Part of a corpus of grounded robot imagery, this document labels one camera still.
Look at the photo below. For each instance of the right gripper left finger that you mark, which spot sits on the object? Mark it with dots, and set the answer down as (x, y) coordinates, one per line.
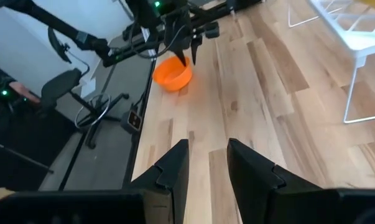
(168, 193)

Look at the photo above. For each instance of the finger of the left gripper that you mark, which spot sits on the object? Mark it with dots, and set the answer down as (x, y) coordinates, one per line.
(196, 46)
(179, 55)

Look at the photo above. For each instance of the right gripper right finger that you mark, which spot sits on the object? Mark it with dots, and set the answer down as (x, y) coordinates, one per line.
(258, 193)

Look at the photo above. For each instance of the orange plastic bowl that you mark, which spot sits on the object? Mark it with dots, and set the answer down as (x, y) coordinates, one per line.
(171, 77)

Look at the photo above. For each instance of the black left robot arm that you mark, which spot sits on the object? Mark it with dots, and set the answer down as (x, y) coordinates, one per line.
(59, 26)

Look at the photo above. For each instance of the black stool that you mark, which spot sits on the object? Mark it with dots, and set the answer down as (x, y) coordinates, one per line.
(59, 87)

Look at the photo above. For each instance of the person's hand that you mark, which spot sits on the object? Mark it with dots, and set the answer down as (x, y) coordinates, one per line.
(24, 91)

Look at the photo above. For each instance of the small grey camera box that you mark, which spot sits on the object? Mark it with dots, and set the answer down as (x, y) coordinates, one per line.
(133, 119)

